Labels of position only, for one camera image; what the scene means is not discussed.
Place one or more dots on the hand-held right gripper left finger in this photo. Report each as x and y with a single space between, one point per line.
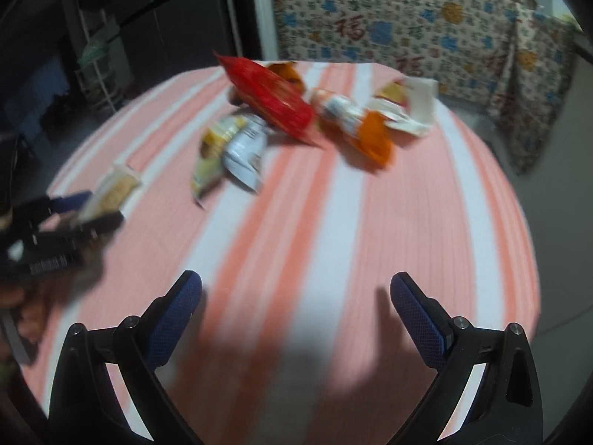
173 320

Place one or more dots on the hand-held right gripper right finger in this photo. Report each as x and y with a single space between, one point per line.
419 322

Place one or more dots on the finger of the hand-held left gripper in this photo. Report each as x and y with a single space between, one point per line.
69 201
99 222

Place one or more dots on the beige snack wrapper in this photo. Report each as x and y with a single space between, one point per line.
113 190

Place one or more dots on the yellow white wrapper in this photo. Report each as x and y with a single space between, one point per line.
213 153

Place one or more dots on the silver white wrapper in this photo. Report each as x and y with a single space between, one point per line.
245 155

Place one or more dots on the white wrapper orange print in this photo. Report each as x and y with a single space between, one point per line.
407 111

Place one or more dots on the red snack bag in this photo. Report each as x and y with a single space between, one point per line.
271 97

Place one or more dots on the orange snack wrapper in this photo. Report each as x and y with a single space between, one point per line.
289 74

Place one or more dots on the person's left hand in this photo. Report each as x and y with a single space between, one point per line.
28 308

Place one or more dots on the orange white striped tablecloth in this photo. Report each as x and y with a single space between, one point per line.
324 222

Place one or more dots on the white storage rack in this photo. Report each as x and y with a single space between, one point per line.
95 55

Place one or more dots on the grey refrigerator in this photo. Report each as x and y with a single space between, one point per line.
185 18

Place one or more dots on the narrow printed cloth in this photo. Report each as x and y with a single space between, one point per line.
532 102

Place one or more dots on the large printed cloth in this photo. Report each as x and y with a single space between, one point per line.
370 14

